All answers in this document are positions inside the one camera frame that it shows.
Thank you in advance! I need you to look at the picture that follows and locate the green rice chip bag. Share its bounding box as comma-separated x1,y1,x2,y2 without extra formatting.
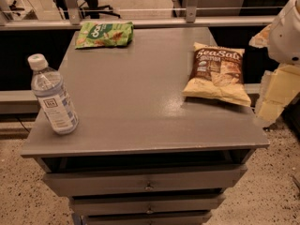
75,22,134,49

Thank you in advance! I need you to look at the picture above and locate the sea salt chip bag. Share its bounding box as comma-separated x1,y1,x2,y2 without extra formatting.
182,42,251,107

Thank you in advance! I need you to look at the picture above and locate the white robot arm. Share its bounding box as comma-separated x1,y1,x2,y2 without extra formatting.
249,0,300,128

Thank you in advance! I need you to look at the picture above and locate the metal railing frame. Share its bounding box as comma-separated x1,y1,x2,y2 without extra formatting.
1,0,274,30

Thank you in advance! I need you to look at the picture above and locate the grey drawer cabinet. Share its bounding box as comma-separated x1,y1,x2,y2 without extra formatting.
22,28,268,225

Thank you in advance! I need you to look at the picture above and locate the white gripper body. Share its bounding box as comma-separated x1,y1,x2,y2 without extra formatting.
268,0,300,65

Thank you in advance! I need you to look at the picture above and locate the clear plastic water bottle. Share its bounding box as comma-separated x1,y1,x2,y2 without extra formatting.
27,53,79,135

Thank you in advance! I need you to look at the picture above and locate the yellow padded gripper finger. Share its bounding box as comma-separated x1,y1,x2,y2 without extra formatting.
254,64,300,125

